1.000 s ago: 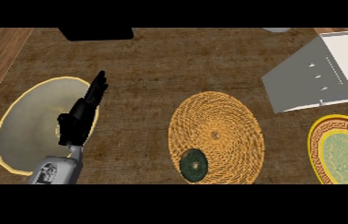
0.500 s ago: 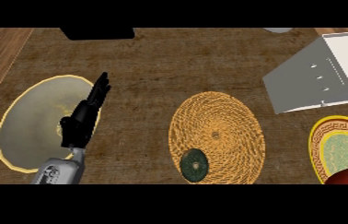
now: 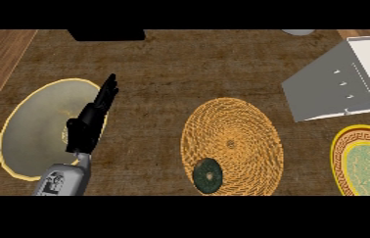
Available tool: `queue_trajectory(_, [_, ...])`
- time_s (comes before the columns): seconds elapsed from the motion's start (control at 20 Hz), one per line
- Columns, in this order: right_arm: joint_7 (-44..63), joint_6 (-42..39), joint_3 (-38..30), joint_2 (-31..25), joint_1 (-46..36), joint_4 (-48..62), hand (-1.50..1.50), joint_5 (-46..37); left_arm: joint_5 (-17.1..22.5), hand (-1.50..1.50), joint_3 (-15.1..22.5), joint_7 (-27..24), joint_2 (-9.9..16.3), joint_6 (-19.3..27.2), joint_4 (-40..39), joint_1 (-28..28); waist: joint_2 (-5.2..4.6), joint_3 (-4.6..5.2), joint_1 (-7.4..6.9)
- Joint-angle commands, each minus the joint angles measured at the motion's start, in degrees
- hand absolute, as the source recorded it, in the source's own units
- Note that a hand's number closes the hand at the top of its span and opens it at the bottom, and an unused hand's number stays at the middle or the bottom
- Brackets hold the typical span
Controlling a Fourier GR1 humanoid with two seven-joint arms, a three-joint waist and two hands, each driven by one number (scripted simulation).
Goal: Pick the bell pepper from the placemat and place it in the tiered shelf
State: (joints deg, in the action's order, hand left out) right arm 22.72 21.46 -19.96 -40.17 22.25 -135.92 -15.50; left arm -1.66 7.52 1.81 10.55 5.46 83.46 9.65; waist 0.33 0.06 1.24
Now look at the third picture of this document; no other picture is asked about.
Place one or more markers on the round woven wicker placemat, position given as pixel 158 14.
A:
pixel 237 140

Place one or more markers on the dark green bell pepper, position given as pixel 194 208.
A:
pixel 207 176

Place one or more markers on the black appliance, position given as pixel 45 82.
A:
pixel 107 34

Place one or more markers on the pale yellow-rimmed plate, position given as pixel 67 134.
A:
pixel 36 127

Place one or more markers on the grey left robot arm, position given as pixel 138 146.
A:
pixel 63 178

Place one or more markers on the grey round object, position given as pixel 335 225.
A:
pixel 298 32

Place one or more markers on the yellow patterned green plate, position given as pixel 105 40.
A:
pixel 354 162

